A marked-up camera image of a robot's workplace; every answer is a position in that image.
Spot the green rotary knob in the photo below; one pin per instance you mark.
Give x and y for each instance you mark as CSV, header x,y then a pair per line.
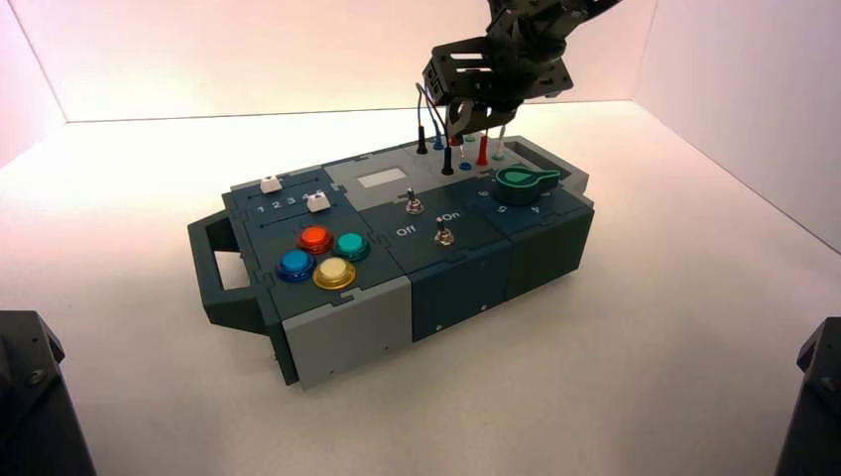
x,y
518,186

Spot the yellow push button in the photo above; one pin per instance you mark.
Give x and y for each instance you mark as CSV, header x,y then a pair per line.
x,y
334,271

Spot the white slider knob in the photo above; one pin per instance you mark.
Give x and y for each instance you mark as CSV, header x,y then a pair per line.
x,y
269,185
318,202

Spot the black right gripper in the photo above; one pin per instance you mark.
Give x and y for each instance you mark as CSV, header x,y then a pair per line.
x,y
519,75

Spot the green push button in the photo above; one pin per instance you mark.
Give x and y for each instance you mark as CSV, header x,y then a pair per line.
x,y
351,244

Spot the blue push button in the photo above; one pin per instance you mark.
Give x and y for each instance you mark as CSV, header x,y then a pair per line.
x,y
296,263

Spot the small white display window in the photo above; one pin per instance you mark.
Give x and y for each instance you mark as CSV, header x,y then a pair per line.
x,y
381,178

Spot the dark teal grey control box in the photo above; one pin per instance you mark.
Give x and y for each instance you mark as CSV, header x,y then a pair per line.
x,y
453,282

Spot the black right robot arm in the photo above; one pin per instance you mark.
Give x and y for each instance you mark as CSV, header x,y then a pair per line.
x,y
818,420

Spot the metal toggle switch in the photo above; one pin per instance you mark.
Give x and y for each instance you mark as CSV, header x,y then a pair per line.
x,y
413,205
445,235

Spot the red push button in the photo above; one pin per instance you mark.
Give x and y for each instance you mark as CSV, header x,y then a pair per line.
x,y
315,238

